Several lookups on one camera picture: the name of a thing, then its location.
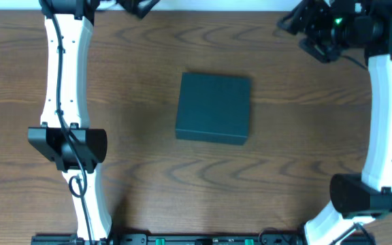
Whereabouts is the black gift box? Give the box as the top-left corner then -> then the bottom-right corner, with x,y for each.
175,72 -> 251,145

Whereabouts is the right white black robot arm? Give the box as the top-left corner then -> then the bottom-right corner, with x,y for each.
277,0 -> 392,244

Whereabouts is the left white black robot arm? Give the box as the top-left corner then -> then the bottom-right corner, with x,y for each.
27,0 -> 121,244

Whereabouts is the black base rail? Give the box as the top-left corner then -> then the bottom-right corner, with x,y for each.
31,232 -> 376,245

